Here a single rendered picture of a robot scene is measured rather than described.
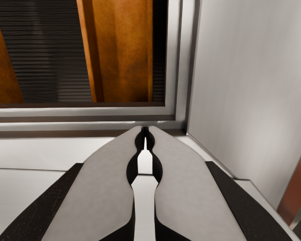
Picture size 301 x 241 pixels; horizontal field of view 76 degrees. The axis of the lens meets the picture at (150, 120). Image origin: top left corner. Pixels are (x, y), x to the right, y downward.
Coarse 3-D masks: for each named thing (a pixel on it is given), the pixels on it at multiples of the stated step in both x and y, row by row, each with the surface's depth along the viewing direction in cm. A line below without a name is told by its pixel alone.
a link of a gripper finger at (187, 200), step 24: (168, 144) 10; (168, 168) 9; (192, 168) 9; (168, 192) 7; (192, 192) 7; (216, 192) 7; (168, 216) 7; (192, 216) 7; (216, 216) 7; (168, 240) 6; (192, 240) 6; (216, 240) 6; (240, 240) 6
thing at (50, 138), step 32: (192, 0) 11; (192, 32) 12; (192, 64) 12; (0, 128) 14; (32, 128) 14; (64, 128) 14; (96, 128) 14; (128, 128) 15; (160, 128) 15; (0, 160) 14; (32, 160) 15; (64, 160) 15
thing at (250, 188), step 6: (246, 186) 16; (252, 186) 16; (252, 192) 16; (258, 192) 16; (258, 198) 17; (264, 198) 17; (264, 204) 17; (270, 210) 18; (276, 216) 18; (282, 222) 18
